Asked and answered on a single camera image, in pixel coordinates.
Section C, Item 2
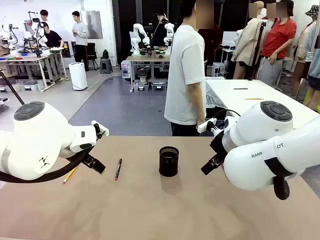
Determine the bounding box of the white robot with black cables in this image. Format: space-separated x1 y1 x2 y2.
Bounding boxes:
23 11 50 58

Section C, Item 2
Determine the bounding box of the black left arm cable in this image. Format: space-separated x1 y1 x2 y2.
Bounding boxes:
0 151 88 185

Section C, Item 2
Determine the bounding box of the workbench with coloured parts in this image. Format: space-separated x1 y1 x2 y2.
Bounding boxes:
0 54 51 91

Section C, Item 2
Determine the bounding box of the grey metal wall panel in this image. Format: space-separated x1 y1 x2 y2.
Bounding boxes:
80 10 104 40

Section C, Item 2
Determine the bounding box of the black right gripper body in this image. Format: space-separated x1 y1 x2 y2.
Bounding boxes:
209 131 227 163

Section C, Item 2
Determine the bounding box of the person in black t-shirt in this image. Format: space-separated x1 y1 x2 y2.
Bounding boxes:
41 21 65 49

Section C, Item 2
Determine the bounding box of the person in grey sweatshirt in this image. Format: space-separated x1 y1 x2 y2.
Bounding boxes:
71 10 90 72

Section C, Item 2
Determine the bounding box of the white monitor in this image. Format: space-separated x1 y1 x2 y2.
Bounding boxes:
221 31 238 48

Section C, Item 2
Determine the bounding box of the black-haired person in white top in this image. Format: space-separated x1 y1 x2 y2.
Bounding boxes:
39 9 50 24

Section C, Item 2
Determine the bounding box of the wooden background work table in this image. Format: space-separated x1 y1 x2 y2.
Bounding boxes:
124 55 171 93

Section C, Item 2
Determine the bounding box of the mannequin in dark red top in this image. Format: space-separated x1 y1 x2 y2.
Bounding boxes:
198 22 223 66

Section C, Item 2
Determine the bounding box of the computer tower with lights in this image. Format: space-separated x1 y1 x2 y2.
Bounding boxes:
120 61 132 80

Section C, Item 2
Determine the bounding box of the white table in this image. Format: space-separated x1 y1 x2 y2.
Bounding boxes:
204 78 312 130

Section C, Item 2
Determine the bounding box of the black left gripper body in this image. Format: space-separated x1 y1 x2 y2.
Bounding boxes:
80 152 94 167

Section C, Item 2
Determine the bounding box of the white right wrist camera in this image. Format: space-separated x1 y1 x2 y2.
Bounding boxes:
197 117 217 133

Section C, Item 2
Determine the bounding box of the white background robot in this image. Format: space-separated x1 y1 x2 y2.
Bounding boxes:
0 23 19 52

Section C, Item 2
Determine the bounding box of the grey patterned cloth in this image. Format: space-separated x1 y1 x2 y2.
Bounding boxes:
204 80 226 109

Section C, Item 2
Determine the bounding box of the black marker with pink end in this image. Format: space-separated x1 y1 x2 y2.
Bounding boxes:
114 158 123 181

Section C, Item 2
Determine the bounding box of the black stand rod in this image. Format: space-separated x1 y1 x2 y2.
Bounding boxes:
0 70 25 106

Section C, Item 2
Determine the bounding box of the person in white t-shirt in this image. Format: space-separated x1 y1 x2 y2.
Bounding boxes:
164 0 216 137

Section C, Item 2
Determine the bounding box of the black office chair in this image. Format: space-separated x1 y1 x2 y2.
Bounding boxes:
87 42 99 71

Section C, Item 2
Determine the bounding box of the black tripod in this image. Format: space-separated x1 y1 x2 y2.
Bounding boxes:
247 21 268 81

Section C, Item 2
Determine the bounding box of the grey step stool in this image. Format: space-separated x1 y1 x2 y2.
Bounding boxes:
100 57 114 75

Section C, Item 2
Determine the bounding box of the white air purifier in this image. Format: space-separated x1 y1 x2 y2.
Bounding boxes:
68 62 89 91

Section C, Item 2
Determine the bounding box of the grey storage bin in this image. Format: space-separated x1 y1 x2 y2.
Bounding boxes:
19 80 45 92
134 81 150 93
151 79 168 92

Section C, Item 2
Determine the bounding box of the white computer case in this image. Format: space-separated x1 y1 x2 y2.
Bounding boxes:
211 62 226 77

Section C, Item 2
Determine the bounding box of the mannequin in beige jacket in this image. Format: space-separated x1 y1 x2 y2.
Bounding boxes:
231 0 268 81

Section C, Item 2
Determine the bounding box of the person's right forearm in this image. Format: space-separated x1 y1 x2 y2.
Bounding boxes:
187 83 206 123

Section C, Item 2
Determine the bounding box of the black mesh pen holder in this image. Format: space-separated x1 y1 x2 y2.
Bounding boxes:
158 146 180 178

